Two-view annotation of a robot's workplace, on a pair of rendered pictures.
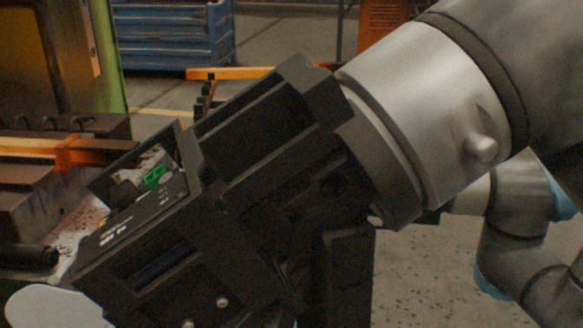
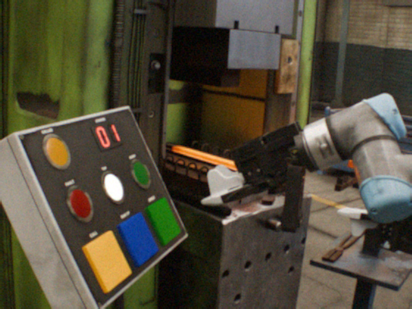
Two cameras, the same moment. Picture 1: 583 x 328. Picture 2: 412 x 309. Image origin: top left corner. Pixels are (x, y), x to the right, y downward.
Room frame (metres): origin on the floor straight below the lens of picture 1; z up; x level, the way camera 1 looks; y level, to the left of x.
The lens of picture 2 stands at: (-0.54, -0.39, 1.34)
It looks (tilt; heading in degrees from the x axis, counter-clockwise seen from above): 13 degrees down; 37
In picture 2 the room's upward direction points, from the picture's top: 4 degrees clockwise
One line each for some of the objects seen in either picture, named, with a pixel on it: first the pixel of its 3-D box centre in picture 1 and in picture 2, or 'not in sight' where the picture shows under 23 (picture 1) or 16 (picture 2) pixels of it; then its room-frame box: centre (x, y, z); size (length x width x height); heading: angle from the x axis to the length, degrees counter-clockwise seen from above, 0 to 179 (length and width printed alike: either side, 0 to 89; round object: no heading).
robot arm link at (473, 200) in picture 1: (461, 184); not in sight; (0.50, -0.21, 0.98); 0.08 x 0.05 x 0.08; 174
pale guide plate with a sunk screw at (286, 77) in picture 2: not in sight; (286, 65); (0.86, 0.41, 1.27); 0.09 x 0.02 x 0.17; 173
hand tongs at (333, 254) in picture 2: not in sight; (357, 233); (1.16, 0.20, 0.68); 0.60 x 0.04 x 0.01; 4
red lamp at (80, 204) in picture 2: not in sight; (79, 204); (-0.10, 0.18, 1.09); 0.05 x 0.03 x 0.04; 173
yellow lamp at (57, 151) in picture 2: not in sight; (57, 151); (-0.11, 0.23, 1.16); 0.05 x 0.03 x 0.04; 173
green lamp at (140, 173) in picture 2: not in sight; (140, 173); (0.09, 0.25, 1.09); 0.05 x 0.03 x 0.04; 173
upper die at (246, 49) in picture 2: not in sight; (198, 45); (0.56, 0.52, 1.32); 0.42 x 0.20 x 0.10; 83
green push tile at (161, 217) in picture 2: not in sight; (161, 221); (0.10, 0.21, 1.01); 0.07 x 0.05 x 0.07; 18
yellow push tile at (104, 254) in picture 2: not in sight; (106, 261); (-0.09, 0.14, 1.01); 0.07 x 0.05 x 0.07; 18
